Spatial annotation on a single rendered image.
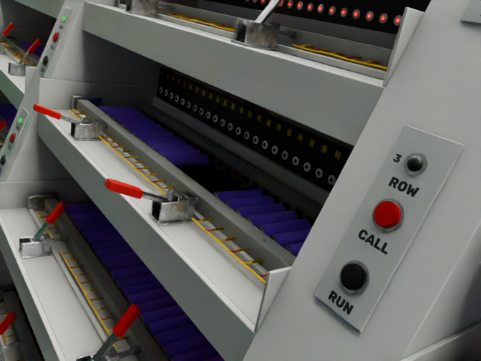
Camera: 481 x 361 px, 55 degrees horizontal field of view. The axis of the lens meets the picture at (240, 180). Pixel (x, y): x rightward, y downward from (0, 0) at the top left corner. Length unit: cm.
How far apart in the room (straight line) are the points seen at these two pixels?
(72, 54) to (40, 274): 36
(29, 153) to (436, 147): 70
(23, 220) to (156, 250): 43
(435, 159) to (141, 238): 30
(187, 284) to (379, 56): 26
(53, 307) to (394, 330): 46
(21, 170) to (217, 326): 57
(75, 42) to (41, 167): 22
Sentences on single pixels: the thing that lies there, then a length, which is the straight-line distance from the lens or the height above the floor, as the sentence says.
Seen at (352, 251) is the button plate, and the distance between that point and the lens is 30.
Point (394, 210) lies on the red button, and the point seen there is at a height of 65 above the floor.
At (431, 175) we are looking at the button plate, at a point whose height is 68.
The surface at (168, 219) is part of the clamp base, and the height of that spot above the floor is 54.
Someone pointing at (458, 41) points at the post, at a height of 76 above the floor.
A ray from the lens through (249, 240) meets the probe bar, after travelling 42.
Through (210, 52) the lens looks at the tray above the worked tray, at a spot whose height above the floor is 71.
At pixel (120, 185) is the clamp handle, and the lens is 43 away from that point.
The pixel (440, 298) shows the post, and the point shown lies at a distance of 28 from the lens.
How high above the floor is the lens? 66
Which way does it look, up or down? 6 degrees down
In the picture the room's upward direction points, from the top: 26 degrees clockwise
